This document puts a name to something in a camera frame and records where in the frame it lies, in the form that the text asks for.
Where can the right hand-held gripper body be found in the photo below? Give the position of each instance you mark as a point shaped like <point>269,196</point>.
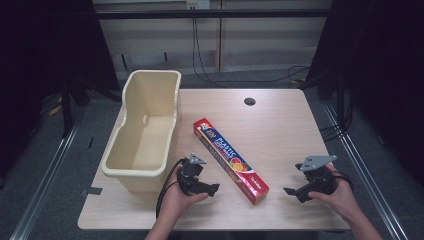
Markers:
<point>318,180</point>

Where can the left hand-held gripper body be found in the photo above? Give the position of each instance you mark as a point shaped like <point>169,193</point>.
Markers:
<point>190,176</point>

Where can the red plastic wrap box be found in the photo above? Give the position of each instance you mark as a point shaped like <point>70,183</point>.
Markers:
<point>230,159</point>

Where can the cream plastic bin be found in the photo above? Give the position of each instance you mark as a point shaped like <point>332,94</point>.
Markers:
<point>146,140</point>

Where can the person's right hand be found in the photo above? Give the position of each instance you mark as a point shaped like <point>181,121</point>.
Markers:
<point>343,198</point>

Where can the person's left hand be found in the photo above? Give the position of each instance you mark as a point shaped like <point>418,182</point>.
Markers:
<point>173,203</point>

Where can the black metal stand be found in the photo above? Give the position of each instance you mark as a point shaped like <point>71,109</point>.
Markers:
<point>66,110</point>
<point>340,103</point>

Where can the dark tape piece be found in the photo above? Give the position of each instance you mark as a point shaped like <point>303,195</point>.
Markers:
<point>90,191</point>

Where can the dark curtain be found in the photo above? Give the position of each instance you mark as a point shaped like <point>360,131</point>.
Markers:
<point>383,83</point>
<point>40,66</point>

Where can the metal floor rail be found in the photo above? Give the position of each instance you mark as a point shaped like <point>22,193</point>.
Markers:
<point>363,173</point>
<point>43,186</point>

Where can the black horizontal frame bar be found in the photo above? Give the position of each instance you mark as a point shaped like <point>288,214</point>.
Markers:
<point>213,13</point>

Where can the white wall power outlet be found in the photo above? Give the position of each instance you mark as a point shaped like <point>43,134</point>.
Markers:
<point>198,4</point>

